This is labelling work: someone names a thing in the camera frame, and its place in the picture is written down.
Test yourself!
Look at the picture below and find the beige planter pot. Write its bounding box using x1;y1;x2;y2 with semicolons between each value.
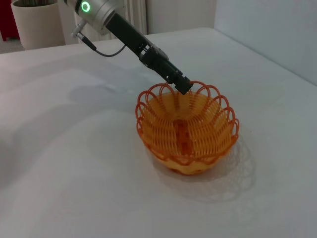
10;0;66;51

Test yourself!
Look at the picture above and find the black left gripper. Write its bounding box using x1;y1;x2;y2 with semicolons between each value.
106;13;194;96

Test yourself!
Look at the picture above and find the orange wire basket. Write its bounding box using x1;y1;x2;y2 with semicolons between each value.
135;80;241;176

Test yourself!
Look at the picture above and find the red furniture piece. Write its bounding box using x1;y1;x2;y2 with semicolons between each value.
0;20;19;42

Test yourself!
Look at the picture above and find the silver plug with cable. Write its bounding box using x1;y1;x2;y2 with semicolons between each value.
71;20;127;58

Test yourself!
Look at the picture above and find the white pleated curtain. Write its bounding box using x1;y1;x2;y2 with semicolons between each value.
128;0;149;36

